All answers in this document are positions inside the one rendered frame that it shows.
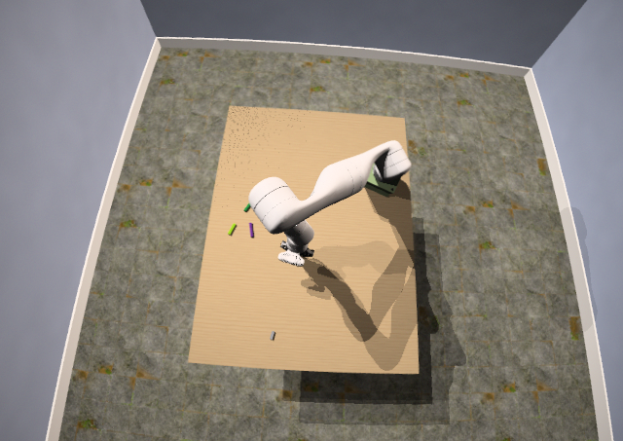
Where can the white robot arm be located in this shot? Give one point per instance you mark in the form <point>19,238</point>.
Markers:
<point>280,211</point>

